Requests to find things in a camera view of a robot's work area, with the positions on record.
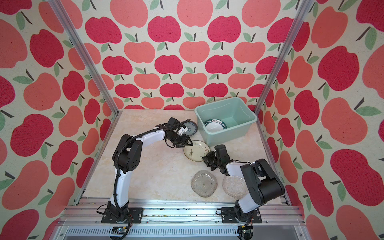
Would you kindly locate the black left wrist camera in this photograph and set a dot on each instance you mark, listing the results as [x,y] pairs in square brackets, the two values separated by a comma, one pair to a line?
[221,152]

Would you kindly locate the aluminium frame post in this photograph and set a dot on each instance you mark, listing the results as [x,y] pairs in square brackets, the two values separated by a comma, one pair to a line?
[71,31]
[287,46]

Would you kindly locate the grey glass plate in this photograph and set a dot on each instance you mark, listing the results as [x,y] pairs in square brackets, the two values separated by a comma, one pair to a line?
[204,183]

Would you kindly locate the small blue patterned plate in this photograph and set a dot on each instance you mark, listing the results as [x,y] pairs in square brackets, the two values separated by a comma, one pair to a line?
[191,128]

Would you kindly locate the left aluminium frame post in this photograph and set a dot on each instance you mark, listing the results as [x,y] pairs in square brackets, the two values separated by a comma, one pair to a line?
[71,31]

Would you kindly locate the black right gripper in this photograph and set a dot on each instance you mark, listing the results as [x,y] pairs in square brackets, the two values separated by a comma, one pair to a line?
[206,158]

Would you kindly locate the black rimmed white plate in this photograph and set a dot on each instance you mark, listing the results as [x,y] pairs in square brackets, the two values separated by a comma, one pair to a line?
[215,125]

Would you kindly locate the clear glass plate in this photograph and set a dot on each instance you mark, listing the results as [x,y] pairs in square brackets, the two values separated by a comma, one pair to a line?
[234,186]

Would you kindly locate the right aluminium frame post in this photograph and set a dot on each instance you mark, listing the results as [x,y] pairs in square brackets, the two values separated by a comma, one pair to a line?
[287,46]

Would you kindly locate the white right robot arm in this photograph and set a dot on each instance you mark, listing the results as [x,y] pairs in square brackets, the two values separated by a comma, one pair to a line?
[263,185]

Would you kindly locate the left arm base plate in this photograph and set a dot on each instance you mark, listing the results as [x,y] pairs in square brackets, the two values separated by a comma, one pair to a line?
[136,214]

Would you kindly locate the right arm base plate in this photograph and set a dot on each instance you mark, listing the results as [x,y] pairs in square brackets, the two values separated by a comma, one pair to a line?
[235,215]

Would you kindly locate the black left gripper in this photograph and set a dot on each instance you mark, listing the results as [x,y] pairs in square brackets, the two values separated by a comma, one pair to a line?
[182,143]

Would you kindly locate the green circuit board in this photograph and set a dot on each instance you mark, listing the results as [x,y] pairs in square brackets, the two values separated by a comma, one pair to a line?
[119,230]

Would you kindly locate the mint green plastic bin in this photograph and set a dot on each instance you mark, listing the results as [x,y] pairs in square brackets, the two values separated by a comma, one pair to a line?
[233,112]

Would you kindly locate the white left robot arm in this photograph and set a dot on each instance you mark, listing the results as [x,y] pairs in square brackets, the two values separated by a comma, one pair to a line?
[128,153]

